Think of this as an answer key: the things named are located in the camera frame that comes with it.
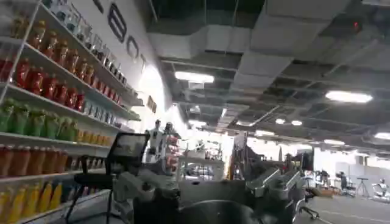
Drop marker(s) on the white frame table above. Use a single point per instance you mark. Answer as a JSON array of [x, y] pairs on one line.
[[201, 161]]

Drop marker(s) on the white humanoid robot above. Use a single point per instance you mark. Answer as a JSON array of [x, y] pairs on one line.
[[156, 140]]

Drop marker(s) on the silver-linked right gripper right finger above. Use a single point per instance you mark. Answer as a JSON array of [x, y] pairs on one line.
[[274, 185]]

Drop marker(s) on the white shelf with drink bottles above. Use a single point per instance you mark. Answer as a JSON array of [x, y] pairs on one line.
[[51, 121]]

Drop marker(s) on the black camera tripod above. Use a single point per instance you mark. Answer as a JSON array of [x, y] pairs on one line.
[[362, 185]]

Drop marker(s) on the small white robot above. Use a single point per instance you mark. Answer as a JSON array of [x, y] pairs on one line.
[[381, 187]]

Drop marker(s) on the rack with red goods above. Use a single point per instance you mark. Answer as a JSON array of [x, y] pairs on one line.
[[172, 149]]

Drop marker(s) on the white ceiling air duct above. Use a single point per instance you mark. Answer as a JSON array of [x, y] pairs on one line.
[[262, 61]]

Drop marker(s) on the rectangular ceiling light panel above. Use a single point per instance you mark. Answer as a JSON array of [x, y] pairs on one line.
[[194, 77], [348, 96]]

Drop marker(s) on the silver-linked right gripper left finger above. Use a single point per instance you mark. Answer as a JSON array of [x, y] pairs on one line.
[[137, 185]]

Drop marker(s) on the small wall plaque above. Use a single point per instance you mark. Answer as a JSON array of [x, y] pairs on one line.
[[151, 104]]

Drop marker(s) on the black mesh office chair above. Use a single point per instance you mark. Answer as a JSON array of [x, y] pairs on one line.
[[128, 149]]

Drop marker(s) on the black swivel office chair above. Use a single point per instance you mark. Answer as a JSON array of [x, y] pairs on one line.
[[309, 194]]

